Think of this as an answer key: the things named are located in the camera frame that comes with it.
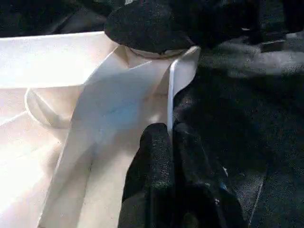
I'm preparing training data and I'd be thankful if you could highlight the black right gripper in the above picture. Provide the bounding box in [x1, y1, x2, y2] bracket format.
[166, 0, 285, 47]

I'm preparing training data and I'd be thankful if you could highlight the black glossy mat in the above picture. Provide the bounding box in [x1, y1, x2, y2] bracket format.
[0, 0, 304, 228]

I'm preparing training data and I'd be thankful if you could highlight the white plastic table top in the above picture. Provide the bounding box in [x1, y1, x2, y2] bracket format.
[0, 30, 201, 228]

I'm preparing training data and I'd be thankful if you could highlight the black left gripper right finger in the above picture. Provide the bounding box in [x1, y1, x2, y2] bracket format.
[172, 123, 247, 228]

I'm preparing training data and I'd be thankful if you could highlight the white plastic table leg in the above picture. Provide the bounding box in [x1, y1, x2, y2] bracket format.
[127, 45, 190, 60]

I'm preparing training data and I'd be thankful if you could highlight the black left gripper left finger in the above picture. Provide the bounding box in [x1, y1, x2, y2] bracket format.
[118, 123, 178, 228]

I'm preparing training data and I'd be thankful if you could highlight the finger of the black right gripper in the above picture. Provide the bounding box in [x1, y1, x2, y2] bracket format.
[104, 2, 198, 56]

